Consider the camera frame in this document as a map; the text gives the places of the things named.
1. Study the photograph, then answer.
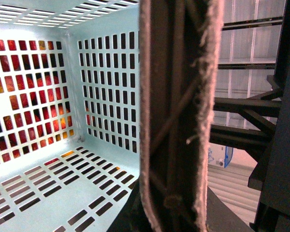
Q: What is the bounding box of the brown basket handle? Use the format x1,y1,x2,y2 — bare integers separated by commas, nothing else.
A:
139,0,224,232

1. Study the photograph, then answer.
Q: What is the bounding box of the light blue plastic basket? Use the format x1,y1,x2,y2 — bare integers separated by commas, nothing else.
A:
0,0,140,232

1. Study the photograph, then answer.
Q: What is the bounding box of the white chest freezer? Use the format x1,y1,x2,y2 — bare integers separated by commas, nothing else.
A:
208,144,233,168

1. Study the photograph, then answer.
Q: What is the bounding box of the black metal shelf frame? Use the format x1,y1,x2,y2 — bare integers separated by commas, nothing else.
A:
211,0,290,232

